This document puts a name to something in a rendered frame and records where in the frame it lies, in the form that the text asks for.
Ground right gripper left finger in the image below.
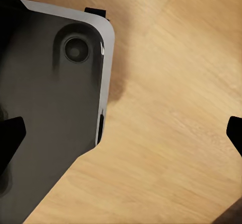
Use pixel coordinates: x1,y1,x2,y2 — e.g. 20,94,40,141
0,116,26,177

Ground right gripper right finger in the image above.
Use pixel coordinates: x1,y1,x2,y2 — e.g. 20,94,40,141
226,116,242,156

